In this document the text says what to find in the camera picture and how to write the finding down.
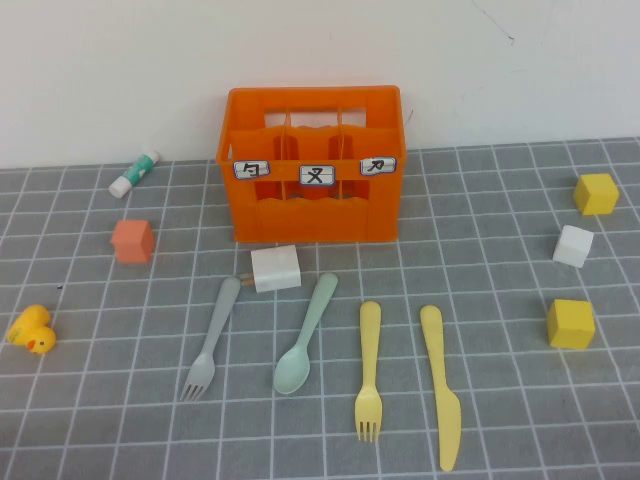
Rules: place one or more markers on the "yellow plastic fork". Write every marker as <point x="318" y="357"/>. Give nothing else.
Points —
<point x="369" y="350"/>

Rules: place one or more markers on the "mint green plastic spoon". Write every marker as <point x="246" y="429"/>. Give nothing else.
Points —
<point x="292" y="372"/>

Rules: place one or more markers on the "grey plastic fork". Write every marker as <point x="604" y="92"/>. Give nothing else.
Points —
<point x="216" y="330"/>

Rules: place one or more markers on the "yellow plastic knife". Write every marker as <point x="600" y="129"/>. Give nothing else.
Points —
<point x="442" y="390"/>

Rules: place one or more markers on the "orange plastic cutlery holder crate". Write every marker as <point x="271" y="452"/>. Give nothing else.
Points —
<point x="310" y="220"/>

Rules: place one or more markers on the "white power adapter plug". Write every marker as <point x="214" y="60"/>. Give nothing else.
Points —
<point x="275" y="267"/>

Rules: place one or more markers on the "salmon orange cube block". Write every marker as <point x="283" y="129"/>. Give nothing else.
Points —
<point x="131" y="242"/>

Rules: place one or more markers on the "white green glue stick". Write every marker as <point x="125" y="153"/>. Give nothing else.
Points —
<point x="132" y="173"/>

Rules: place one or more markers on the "white cube block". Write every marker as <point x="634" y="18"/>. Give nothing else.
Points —
<point x="573" y="246"/>

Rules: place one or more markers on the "large yellow cube block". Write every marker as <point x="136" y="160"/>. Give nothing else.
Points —
<point x="571" y="325"/>

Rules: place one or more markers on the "small yellow cube block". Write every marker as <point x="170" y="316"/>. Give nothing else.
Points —
<point x="596" y="195"/>

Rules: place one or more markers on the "yellow rubber duck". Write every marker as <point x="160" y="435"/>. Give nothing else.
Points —
<point x="32" y="330"/>

